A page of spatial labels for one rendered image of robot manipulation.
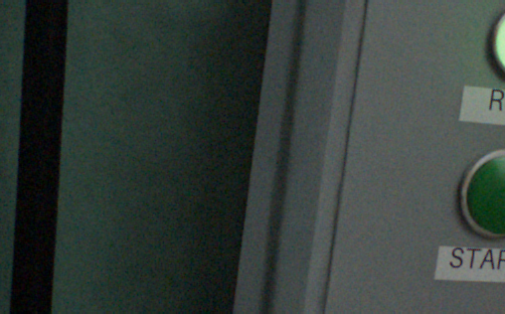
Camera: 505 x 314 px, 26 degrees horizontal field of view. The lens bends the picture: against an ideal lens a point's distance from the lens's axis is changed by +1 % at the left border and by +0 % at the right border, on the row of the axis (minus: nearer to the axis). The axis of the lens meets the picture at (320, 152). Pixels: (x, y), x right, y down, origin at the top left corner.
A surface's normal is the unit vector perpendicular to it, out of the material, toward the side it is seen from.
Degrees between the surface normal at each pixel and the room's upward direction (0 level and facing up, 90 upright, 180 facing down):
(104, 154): 90
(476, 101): 90
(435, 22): 90
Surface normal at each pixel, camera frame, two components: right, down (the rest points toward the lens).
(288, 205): -0.93, -0.07
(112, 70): 0.34, 0.18
